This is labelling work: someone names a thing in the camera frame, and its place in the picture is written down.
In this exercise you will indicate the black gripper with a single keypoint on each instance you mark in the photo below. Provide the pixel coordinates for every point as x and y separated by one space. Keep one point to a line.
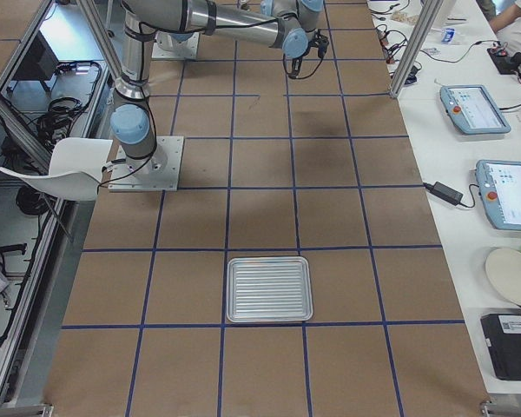
296 63

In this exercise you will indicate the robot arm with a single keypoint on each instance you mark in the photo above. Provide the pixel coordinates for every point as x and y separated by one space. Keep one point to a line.
289 26

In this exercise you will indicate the silver ribbed metal tray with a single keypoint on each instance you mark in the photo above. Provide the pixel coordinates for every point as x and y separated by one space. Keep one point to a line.
269 289

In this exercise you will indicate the bag of small parts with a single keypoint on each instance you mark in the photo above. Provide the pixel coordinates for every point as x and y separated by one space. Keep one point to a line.
404 17

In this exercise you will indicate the far blue teach pendant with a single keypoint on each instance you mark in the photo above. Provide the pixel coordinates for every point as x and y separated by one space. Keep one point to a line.
472 110

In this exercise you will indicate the blue teach pendant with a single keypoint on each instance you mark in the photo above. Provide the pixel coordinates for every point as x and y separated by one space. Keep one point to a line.
472 110
499 184

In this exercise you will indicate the black power adapter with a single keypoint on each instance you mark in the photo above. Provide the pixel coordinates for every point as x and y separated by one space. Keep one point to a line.
444 193

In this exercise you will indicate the near blue teach pendant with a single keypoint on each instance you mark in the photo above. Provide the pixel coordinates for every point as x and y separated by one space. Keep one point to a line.
499 184

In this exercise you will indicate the white plastic chair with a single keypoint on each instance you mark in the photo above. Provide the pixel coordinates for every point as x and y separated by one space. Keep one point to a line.
75 169

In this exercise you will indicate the black monitor under table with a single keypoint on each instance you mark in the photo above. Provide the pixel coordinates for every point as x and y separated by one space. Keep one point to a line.
38 64

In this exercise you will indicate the white round plate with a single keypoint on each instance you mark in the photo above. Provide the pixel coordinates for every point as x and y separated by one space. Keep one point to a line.
503 270

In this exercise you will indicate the black flat box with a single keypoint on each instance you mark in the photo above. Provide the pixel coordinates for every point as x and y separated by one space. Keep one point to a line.
502 334

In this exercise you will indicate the aluminium frame column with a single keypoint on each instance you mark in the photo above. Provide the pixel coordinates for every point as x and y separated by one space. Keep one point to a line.
421 28

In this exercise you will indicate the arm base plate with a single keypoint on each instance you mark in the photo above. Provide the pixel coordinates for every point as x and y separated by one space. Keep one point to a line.
160 173
175 47

